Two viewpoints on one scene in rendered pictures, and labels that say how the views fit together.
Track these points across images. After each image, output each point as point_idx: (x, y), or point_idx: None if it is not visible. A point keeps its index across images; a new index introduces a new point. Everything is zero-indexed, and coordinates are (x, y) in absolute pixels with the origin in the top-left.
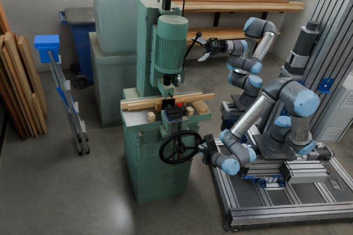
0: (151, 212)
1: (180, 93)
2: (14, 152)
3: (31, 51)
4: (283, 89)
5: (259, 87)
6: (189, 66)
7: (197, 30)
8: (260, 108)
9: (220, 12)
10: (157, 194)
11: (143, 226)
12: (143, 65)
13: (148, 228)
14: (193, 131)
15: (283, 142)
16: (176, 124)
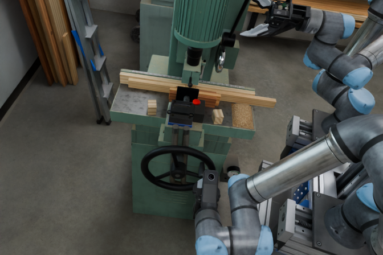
0: (145, 229)
1: (218, 83)
2: (34, 97)
3: None
4: (376, 147)
5: (364, 114)
6: (290, 49)
7: None
8: (313, 165)
9: None
10: (161, 210)
11: (126, 245)
12: (171, 25)
13: (131, 250)
14: (199, 153)
15: (361, 232)
16: (179, 132)
